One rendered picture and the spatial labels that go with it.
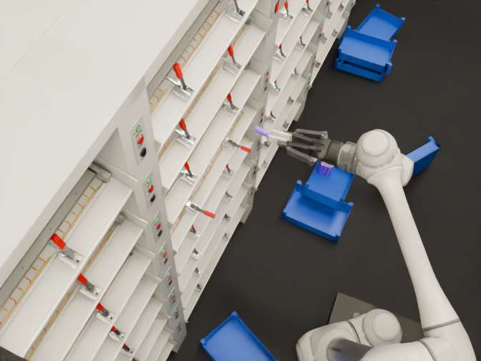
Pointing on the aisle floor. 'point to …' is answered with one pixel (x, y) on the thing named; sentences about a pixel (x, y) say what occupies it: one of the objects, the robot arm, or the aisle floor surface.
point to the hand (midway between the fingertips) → (280, 137)
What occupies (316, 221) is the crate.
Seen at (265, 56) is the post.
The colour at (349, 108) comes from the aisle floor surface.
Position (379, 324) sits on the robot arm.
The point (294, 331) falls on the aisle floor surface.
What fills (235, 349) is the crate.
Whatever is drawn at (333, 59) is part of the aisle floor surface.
